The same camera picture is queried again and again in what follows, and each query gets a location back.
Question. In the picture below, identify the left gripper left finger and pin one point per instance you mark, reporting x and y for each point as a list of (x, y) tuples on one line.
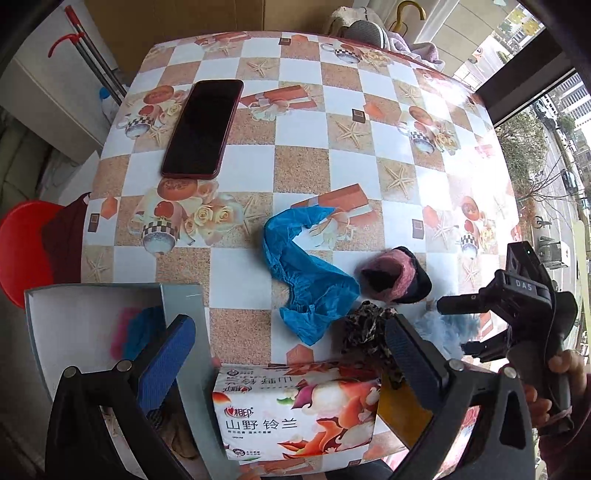
[(159, 363)]

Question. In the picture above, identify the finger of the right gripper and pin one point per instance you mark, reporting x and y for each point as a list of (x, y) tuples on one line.
[(466, 304), (492, 349)]

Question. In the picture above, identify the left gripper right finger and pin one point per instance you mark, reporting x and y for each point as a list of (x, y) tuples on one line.
[(424, 367)]

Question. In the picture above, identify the blue shoe cover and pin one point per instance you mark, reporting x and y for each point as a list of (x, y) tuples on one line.
[(320, 293), (145, 327)]

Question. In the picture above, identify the small pink foam sponge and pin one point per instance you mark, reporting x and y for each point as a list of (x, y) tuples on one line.
[(120, 332)]

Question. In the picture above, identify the beige knitted sock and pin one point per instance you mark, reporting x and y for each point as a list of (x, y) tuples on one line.
[(176, 435)]

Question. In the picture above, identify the person's right hand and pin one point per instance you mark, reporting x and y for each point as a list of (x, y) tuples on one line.
[(554, 396)]

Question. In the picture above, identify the red patterned cardboard box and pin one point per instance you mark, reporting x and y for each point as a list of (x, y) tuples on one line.
[(400, 409)]

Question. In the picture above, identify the leopard print scrunchie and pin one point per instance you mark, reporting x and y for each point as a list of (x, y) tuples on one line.
[(365, 334)]

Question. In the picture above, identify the grey white storage box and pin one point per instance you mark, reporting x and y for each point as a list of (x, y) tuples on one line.
[(96, 428)]

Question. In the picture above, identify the floral tissue box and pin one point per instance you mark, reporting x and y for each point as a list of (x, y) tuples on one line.
[(289, 412)]

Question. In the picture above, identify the dark red cloth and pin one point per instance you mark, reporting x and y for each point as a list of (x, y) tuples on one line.
[(62, 241)]

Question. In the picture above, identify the red plastic stool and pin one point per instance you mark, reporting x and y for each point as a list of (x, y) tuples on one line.
[(25, 262)]

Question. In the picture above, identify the checkered tablecloth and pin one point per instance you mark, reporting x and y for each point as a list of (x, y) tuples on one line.
[(407, 155)]

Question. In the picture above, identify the dark red smartphone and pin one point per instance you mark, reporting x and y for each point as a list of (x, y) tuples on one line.
[(196, 147)]

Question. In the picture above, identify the white detergent bottle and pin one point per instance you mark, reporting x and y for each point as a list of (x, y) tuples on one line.
[(108, 105)]

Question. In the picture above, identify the white cabinet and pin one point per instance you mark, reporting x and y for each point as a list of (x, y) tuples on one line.
[(56, 96)]

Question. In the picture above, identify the yellow umbrella handle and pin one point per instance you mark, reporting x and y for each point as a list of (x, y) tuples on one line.
[(407, 15)]

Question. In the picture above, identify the red handled mop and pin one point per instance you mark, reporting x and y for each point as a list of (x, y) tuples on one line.
[(90, 54)]

